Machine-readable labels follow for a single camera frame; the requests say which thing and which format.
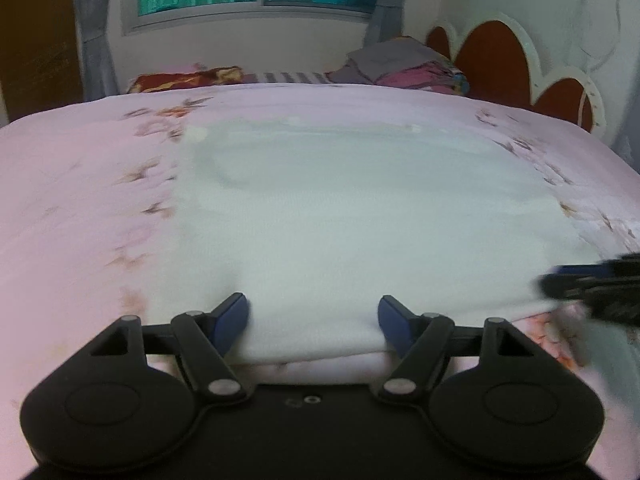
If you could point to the grey folded clothes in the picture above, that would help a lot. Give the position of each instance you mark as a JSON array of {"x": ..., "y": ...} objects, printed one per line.
[{"x": 387, "y": 57}]

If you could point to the grey patterned curtain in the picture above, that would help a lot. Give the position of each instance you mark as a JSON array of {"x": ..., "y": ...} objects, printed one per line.
[{"x": 627, "y": 90}]

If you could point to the pink folded clothes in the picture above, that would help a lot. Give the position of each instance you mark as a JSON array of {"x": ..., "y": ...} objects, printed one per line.
[{"x": 425, "y": 77}]

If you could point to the brown wooden door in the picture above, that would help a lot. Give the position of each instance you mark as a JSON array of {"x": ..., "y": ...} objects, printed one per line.
[{"x": 35, "y": 40}]

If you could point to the grey plain curtain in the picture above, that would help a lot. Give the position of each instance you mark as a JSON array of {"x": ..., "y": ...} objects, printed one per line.
[
  {"x": 392, "y": 5},
  {"x": 95, "y": 35}
]

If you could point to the grey striped cloth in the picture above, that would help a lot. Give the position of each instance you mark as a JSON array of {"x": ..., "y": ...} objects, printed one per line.
[{"x": 290, "y": 77}]

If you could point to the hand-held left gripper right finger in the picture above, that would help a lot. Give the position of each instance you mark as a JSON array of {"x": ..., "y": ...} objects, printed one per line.
[{"x": 392, "y": 318}]

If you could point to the pink floral bed sheet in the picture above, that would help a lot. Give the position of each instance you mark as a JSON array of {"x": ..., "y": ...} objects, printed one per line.
[{"x": 75, "y": 210}]

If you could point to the red and white headboard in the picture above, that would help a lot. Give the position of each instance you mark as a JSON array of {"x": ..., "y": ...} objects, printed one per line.
[{"x": 492, "y": 65}]

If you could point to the white knit sweater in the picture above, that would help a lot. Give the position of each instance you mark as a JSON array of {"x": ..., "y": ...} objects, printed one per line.
[{"x": 360, "y": 230}]

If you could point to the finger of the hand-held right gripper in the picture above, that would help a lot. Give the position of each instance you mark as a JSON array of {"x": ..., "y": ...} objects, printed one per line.
[
  {"x": 580, "y": 270},
  {"x": 567, "y": 286}
]

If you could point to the red patterned pillow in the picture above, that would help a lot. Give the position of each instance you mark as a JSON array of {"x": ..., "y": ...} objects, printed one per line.
[{"x": 185, "y": 79}]

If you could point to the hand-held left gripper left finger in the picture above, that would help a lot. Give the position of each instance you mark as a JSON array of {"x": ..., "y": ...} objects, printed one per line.
[{"x": 232, "y": 318}]

